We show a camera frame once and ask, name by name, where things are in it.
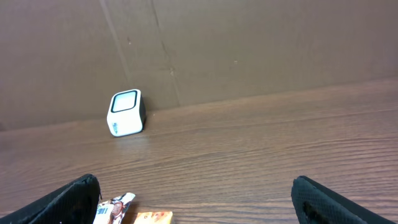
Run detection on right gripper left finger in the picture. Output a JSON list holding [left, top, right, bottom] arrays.
[[1, 174, 101, 224]]

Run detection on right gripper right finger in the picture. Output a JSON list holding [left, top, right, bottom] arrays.
[[291, 175, 394, 224]]

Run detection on beige brown snack pouch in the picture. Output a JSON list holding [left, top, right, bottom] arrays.
[[93, 192, 136, 224]]

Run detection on small orange white box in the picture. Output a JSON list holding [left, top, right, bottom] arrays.
[[134, 212, 175, 224]]

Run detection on white barcode scanner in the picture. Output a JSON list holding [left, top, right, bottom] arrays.
[[106, 89, 146, 137]]

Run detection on cardboard strip at table edge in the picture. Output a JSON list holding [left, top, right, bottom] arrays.
[[1, 0, 397, 131]]

